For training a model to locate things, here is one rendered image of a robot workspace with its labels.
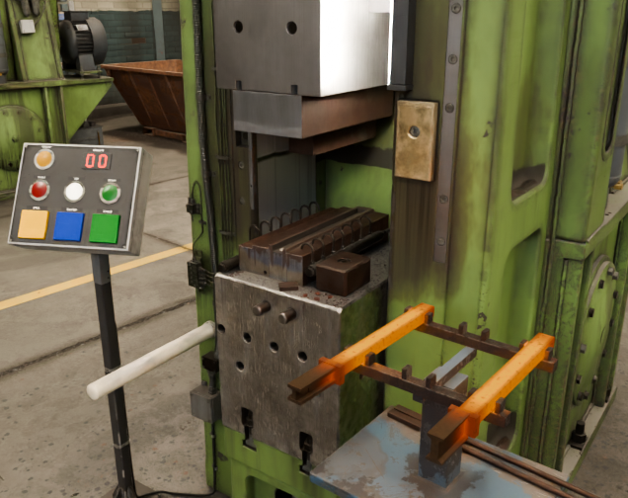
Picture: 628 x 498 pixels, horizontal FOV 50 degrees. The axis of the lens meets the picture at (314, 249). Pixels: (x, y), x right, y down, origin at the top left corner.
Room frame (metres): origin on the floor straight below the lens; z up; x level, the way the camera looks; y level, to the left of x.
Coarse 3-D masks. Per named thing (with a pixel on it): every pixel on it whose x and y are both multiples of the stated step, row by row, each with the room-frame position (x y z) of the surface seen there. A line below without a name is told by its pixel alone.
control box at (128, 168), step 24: (24, 144) 1.83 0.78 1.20; (48, 144) 1.82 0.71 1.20; (72, 144) 1.81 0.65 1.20; (24, 168) 1.79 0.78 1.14; (48, 168) 1.78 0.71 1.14; (72, 168) 1.77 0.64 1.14; (96, 168) 1.76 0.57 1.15; (120, 168) 1.75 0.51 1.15; (144, 168) 1.78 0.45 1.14; (24, 192) 1.76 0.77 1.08; (48, 192) 1.75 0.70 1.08; (96, 192) 1.73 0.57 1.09; (120, 192) 1.72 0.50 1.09; (144, 192) 1.77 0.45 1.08; (48, 216) 1.71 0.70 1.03; (120, 216) 1.68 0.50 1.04; (144, 216) 1.75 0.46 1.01; (24, 240) 1.69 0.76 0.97; (48, 240) 1.68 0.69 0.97; (120, 240) 1.65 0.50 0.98
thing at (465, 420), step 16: (544, 336) 1.12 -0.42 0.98; (528, 352) 1.06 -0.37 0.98; (512, 368) 1.00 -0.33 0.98; (528, 368) 1.02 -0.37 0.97; (496, 384) 0.95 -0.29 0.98; (512, 384) 0.97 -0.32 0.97; (480, 400) 0.90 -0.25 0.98; (496, 400) 0.92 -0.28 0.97; (448, 416) 0.84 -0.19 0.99; (464, 416) 0.84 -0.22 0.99; (480, 416) 0.85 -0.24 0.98; (432, 432) 0.81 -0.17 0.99; (448, 432) 0.81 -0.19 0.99; (464, 432) 0.85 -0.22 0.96; (432, 448) 0.80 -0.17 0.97; (448, 448) 0.82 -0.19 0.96
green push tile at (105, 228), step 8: (96, 216) 1.69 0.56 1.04; (104, 216) 1.68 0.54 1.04; (112, 216) 1.68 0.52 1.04; (96, 224) 1.68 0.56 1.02; (104, 224) 1.67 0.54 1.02; (112, 224) 1.67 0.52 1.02; (96, 232) 1.66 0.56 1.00; (104, 232) 1.66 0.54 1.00; (112, 232) 1.66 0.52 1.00; (96, 240) 1.65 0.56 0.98; (104, 240) 1.65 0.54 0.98; (112, 240) 1.65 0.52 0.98
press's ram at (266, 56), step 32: (224, 0) 1.63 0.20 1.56; (256, 0) 1.58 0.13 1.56; (288, 0) 1.53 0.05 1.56; (320, 0) 1.48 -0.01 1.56; (352, 0) 1.58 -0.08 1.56; (384, 0) 1.61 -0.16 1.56; (224, 32) 1.63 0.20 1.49; (256, 32) 1.58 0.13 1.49; (288, 32) 1.53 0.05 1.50; (320, 32) 1.48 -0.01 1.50; (352, 32) 1.58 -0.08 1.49; (384, 32) 1.70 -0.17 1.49; (224, 64) 1.63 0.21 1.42; (256, 64) 1.58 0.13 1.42; (288, 64) 1.53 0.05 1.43; (320, 64) 1.48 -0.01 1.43; (352, 64) 1.58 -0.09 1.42; (384, 64) 1.71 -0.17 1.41; (320, 96) 1.48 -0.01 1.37
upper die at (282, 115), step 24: (240, 96) 1.61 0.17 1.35; (264, 96) 1.57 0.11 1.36; (288, 96) 1.53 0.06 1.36; (336, 96) 1.62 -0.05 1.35; (360, 96) 1.71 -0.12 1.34; (384, 96) 1.81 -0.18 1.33; (240, 120) 1.61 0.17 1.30; (264, 120) 1.57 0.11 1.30; (288, 120) 1.53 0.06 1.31; (312, 120) 1.54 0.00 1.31; (336, 120) 1.62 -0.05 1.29; (360, 120) 1.72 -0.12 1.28
